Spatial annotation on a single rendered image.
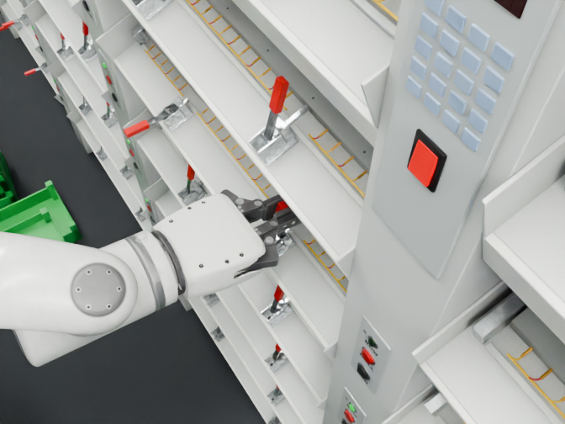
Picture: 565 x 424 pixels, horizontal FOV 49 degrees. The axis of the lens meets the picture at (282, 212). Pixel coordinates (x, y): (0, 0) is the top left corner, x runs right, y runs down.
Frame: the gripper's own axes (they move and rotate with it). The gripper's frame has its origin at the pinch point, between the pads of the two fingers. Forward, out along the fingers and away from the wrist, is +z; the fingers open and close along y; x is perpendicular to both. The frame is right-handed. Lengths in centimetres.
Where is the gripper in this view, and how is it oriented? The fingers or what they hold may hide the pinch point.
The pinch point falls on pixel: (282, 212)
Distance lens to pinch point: 74.1
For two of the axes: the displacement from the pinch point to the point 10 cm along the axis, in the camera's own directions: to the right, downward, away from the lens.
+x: 1.3, -6.3, -7.7
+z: 8.2, -3.6, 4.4
